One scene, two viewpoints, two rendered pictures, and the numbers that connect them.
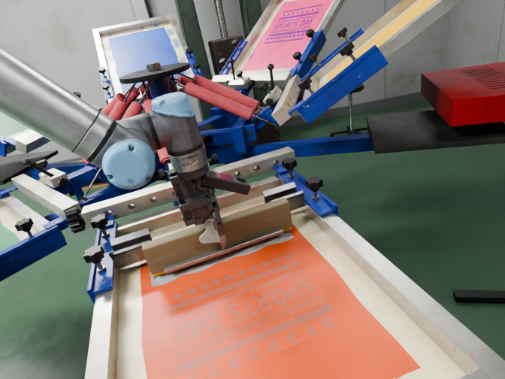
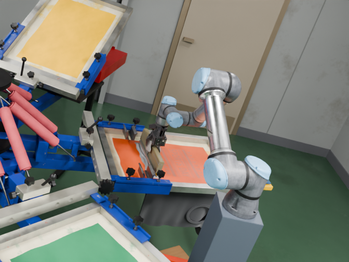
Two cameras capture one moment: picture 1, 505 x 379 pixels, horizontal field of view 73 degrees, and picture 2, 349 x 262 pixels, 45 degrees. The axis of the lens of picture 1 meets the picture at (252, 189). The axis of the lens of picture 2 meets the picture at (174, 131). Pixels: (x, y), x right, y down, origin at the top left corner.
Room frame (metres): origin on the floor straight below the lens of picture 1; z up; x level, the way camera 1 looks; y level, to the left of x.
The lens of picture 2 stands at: (1.08, 2.18, 2.16)
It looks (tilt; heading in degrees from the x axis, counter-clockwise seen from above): 25 degrees down; 257
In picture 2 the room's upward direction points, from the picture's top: 18 degrees clockwise
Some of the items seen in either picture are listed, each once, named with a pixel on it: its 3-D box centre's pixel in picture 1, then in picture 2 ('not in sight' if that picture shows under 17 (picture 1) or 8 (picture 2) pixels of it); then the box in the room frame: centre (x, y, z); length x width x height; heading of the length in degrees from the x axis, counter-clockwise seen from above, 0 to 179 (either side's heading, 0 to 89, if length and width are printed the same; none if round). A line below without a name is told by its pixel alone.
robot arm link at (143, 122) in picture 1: (127, 140); (176, 117); (0.64, 0.21, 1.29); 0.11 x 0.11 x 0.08; 15
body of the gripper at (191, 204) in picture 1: (195, 192); (159, 133); (0.69, 0.12, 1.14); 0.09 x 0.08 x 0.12; 103
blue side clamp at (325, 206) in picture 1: (303, 195); (120, 129); (0.87, -0.14, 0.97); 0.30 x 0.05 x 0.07; 13
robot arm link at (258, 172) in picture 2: not in sight; (252, 175); (0.39, 0.76, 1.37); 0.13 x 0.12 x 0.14; 15
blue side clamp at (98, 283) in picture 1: (107, 259); (142, 184); (0.74, 0.40, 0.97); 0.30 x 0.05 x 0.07; 13
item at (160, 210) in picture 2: not in sight; (177, 207); (0.48, 0.24, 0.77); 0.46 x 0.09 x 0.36; 13
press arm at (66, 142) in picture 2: not in sight; (73, 142); (1.12, 0.20, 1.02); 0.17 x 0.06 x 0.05; 13
